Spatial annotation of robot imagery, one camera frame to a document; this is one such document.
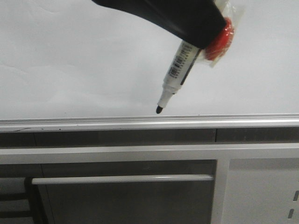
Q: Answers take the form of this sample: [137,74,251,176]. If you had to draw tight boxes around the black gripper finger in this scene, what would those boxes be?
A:
[94,0,226,49]

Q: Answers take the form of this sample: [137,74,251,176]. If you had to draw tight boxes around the red magnet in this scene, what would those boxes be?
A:
[195,0,245,68]

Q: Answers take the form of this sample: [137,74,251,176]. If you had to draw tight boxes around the white whiteboard marker black tip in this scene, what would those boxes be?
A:
[156,41,201,114]

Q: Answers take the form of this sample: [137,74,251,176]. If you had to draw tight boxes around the large white whiteboard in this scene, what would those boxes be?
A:
[0,0,299,133]

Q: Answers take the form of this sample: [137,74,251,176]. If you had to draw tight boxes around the white perforated pegboard panel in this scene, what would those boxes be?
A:
[222,158,299,224]

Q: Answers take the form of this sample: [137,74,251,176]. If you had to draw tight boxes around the white horizontal bar rail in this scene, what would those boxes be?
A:
[32,175,214,185]

